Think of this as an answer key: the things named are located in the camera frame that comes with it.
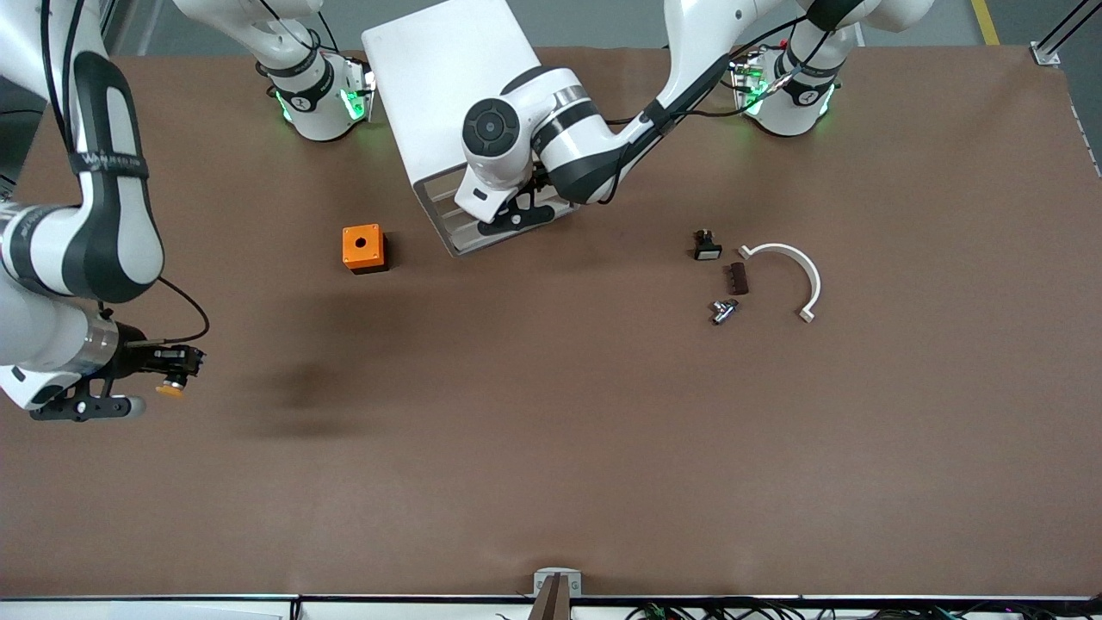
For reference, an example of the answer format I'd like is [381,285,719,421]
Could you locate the white drawer cabinet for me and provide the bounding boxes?
[362,0,578,258]

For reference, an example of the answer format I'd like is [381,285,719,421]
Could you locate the brown table cover sheet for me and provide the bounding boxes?
[0,43,1102,599]

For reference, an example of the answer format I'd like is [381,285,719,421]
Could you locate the white semicircular pipe clamp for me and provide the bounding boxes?
[739,244,822,324]

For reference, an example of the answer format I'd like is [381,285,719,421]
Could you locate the orange button enclosure box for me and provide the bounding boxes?
[342,224,388,275]

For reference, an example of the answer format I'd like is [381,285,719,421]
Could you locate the white table edge rail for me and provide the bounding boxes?
[0,594,1102,620]

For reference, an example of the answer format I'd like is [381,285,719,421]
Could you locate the grey metal edge bracket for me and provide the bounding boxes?
[533,567,583,598]

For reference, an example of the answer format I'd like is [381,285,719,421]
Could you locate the brown camera strut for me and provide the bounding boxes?
[529,573,572,620]

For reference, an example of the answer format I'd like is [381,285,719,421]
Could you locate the tangled black cables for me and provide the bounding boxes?
[624,600,1102,620]

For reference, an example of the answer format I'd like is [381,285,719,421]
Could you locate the aluminium frame post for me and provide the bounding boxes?
[1031,0,1102,67]

